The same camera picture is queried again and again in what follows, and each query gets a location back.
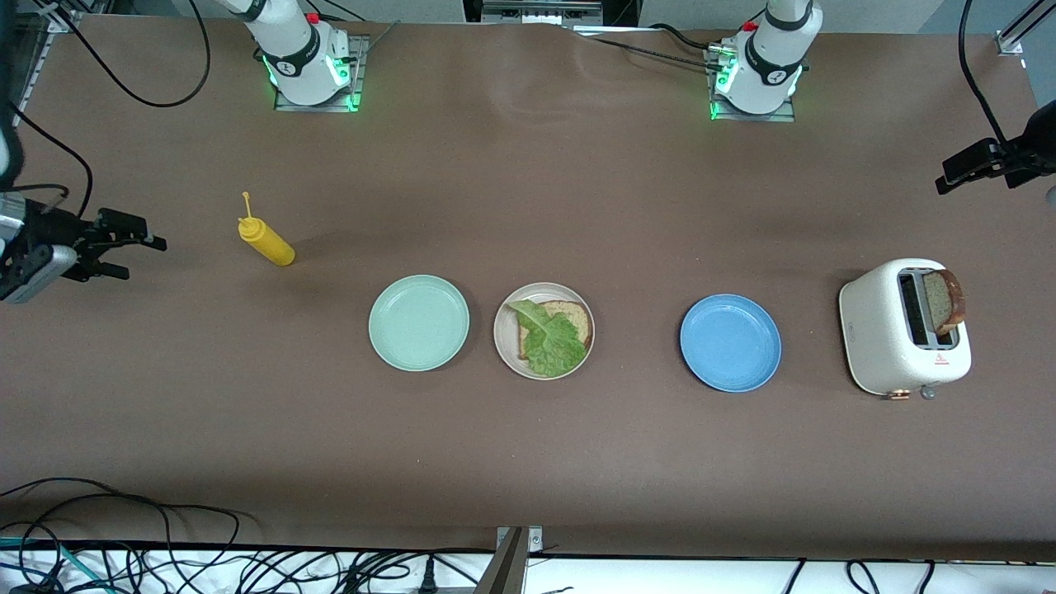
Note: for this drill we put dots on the beige plate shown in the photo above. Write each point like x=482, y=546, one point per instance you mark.
x=505, y=334

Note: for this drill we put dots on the black and silver control box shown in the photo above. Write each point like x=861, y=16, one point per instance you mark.
x=540, y=12

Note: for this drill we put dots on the mint green plate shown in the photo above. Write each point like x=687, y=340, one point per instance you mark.
x=419, y=323

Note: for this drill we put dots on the brown bread slice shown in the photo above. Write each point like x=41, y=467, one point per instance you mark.
x=577, y=322
x=940, y=301

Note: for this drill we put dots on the yellow mustard squeeze bottle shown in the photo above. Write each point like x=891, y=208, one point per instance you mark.
x=268, y=241

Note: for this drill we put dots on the blue plate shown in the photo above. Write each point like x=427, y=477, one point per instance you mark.
x=730, y=342

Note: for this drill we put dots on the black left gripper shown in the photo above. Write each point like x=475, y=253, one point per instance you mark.
x=1025, y=153

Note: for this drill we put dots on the black power plug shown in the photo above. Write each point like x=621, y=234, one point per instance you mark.
x=428, y=577

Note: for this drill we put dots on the dark metal profile bar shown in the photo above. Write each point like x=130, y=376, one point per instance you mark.
x=505, y=569

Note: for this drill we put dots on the small metal bracket plate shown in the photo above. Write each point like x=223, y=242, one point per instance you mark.
x=535, y=540

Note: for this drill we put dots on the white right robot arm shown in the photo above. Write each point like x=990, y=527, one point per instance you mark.
x=297, y=49

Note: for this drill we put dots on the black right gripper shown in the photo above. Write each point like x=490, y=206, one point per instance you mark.
x=59, y=230

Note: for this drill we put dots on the grey metal base plate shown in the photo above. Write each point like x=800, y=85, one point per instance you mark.
x=360, y=66
x=784, y=116

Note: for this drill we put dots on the white two-slot toaster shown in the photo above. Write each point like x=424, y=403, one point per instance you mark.
x=874, y=330

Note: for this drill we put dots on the green lettuce leaf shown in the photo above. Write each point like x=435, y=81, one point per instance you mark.
x=553, y=342

